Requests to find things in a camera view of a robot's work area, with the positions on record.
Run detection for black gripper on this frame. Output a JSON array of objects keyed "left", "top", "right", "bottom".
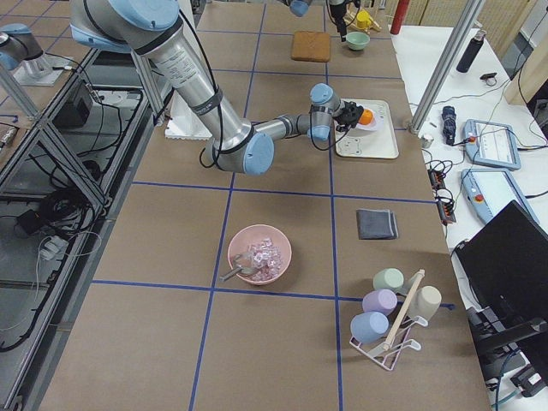
[
  {"left": 333, "top": 3, "right": 347, "bottom": 42},
  {"left": 336, "top": 101, "right": 364, "bottom": 132}
]

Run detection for orange fruit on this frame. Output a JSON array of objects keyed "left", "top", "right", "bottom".
[{"left": 359, "top": 109, "right": 375, "bottom": 126}]

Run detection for white plate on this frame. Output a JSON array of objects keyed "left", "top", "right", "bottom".
[{"left": 354, "top": 111, "right": 384, "bottom": 131}]

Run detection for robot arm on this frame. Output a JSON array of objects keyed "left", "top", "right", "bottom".
[
  {"left": 70, "top": 1, "right": 364, "bottom": 176},
  {"left": 282, "top": 0, "right": 348, "bottom": 42}
]

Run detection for cream bear tray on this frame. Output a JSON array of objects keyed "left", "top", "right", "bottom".
[{"left": 335, "top": 99, "right": 399, "bottom": 159}]

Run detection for yellow cup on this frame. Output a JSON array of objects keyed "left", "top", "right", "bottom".
[{"left": 355, "top": 10, "right": 371, "bottom": 30}]

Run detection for green bowl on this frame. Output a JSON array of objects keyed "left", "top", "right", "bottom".
[{"left": 346, "top": 32, "right": 370, "bottom": 51}]

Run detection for wooden cutting board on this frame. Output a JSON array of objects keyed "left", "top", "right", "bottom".
[{"left": 291, "top": 31, "right": 331, "bottom": 63}]

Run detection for red fire extinguisher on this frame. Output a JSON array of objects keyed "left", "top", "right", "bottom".
[{"left": 390, "top": 0, "right": 410, "bottom": 35}]

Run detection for folded black umbrella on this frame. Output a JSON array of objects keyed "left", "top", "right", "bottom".
[{"left": 442, "top": 105, "right": 456, "bottom": 146}]

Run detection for grey folded cloth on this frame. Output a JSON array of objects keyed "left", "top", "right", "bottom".
[{"left": 356, "top": 209, "right": 399, "bottom": 240}]

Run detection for black water bottle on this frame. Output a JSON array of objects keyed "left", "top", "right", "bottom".
[{"left": 456, "top": 29, "right": 486, "bottom": 74}]

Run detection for upper teach pendant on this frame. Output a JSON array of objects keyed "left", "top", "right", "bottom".
[{"left": 463, "top": 119, "right": 521, "bottom": 170}]

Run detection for teach pendant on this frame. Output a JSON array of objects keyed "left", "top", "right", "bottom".
[
  {"left": 461, "top": 168, "right": 539, "bottom": 223},
  {"left": 463, "top": 119, "right": 521, "bottom": 170}
]

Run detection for lower teach pendant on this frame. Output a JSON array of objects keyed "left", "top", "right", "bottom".
[{"left": 461, "top": 168, "right": 539, "bottom": 223}]

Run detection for pink bowl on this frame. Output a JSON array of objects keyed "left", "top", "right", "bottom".
[{"left": 227, "top": 224, "right": 292, "bottom": 285}]

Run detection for clear ice cubes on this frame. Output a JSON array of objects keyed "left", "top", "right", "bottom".
[{"left": 247, "top": 239, "right": 283, "bottom": 282}]

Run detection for green plastic cup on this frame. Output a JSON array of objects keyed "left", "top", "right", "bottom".
[{"left": 372, "top": 267, "right": 404, "bottom": 292}]

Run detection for purple plastic cup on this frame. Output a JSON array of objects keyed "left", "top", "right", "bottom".
[{"left": 361, "top": 289, "right": 397, "bottom": 316}]

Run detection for metal scoop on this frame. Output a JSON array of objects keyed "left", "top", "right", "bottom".
[{"left": 220, "top": 252, "right": 259, "bottom": 282}]

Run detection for beige plastic cup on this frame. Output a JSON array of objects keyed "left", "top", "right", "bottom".
[{"left": 407, "top": 286, "right": 442, "bottom": 321}]

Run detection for black laptop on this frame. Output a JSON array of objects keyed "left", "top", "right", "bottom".
[{"left": 456, "top": 200, "right": 547, "bottom": 332}]

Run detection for blue plastic cup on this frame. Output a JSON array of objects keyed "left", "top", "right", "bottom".
[{"left": 350, "top": 312, "right": 389, "bottom": 343}]

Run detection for aluminium frame post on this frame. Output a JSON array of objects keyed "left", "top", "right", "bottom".
[{"left": 408, "top": 0, "right": 485, "bottom": 135}]

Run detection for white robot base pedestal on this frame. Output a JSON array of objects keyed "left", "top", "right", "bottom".
[{"left": 164, "top": 92, "right": 211, "bottom": 140}]

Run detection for wooden rack handle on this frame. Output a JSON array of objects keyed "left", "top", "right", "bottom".
[{"left": 382, "top": 269, "right": 425, "bottom": 351}]

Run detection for white wire cup rack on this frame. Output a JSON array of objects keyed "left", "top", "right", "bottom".
[{"left": 349, "top": 316, "right": 429, "bottom": 371}]

